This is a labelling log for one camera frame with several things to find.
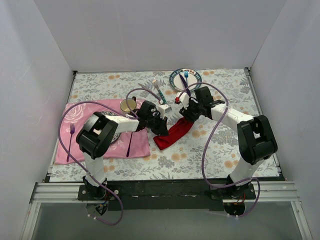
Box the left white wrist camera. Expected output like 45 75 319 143
156 104 172 119

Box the red cloth napkin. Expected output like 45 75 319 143
153 117 194 151

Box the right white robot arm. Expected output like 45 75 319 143
175 86 278 199

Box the purple knife on plate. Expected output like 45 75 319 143
178 73 189 91

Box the teal handled knife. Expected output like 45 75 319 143
138 83 154 93

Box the purple cable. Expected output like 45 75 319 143
57 88 163 227
177 81 261 218

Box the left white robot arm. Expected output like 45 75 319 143
76 100 169 200

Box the pink floral placemat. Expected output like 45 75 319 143
60 103 151 162

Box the white plate blue rim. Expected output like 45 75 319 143
169 68 202 92

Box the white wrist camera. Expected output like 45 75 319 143
156 104 172 119
174 92 190 109

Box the blue fork on plate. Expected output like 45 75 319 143
184 71 189 84

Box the cream enamel mug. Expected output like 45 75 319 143
120 96 138 116

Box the purple fork on placemat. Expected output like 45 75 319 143
68 123 75 152

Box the blue floral plate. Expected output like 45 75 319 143
100 111 121 144

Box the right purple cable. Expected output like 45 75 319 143
177 81 261 218

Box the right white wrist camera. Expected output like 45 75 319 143
174 92 190 109

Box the purple spoon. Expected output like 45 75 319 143
126 132 133 158

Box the teal handled fork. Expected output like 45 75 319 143
152 78 167 105

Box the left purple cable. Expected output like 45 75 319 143
57 88 163 227

